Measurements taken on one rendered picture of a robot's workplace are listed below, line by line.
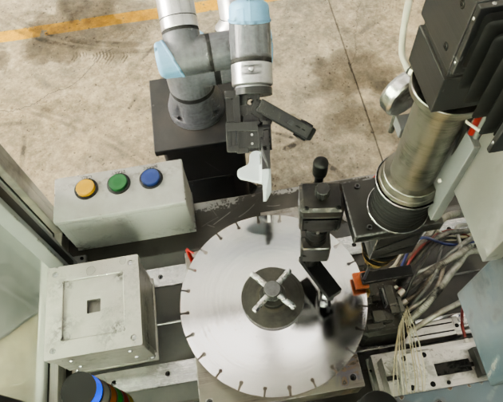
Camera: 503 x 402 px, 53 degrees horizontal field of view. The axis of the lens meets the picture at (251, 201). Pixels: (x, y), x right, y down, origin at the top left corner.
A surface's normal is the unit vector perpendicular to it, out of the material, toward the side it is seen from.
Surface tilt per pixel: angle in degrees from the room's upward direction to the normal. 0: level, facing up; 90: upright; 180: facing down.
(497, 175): 90
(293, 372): 0
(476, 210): 90
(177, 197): 0
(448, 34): 90
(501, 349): 90
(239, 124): 34
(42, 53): 0
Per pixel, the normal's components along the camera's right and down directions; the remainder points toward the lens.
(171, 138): -0.05, -0.47
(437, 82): -0.99, 0.16
